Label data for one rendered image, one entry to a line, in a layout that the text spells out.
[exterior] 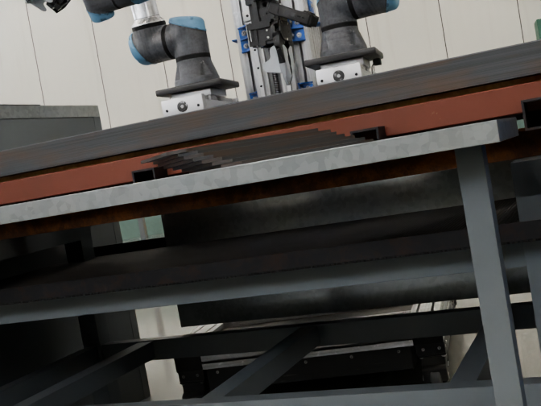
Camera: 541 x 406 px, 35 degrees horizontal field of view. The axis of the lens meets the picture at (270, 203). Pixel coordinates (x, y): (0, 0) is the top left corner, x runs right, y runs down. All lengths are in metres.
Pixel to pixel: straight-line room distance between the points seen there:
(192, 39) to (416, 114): 1.43
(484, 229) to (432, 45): 10.76
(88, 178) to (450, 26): 10.46
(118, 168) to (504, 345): 0.84
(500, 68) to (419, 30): 10.57
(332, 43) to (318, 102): 1.15
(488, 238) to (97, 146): 0.84
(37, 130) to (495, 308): 1.81
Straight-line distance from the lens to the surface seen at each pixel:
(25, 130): 2.75
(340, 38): 2.71
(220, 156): 1.34
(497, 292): 1.32
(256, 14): 2.01
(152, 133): 1.71
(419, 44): 12.05
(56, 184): 1.84
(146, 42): 2.91
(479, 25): 12.05
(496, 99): 1.51
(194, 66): 2.82
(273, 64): 1.98
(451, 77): 1.52
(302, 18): 1.96
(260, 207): 2.48
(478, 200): 1.31
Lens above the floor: 0.74
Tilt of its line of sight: 3 degrees down
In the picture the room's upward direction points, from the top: 10 degrees counter-clockwise
